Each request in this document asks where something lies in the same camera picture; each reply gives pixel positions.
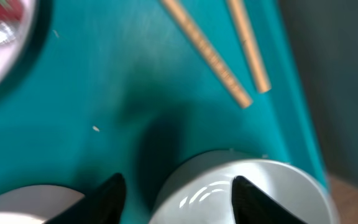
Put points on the grey dishwasher rack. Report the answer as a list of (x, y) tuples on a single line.
[(324, 37)]

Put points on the teal serving tray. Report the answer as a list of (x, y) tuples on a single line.
[(114, 86)]

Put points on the grey bowl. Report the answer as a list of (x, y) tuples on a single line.
[(199, 191)]

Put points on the wooden chopstick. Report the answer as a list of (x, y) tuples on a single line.
[(249, 44), (208, 52)]

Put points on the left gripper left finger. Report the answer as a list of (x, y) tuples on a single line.
[(104, 206)]

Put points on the small pink plate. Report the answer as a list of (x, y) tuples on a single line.
[(36, 204)]

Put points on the red snack wrapper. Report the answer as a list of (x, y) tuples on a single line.
[(11, 10)]

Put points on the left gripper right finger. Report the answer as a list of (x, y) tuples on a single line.
[(251, 205)]

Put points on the large white plate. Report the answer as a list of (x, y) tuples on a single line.
[(15, 37)]

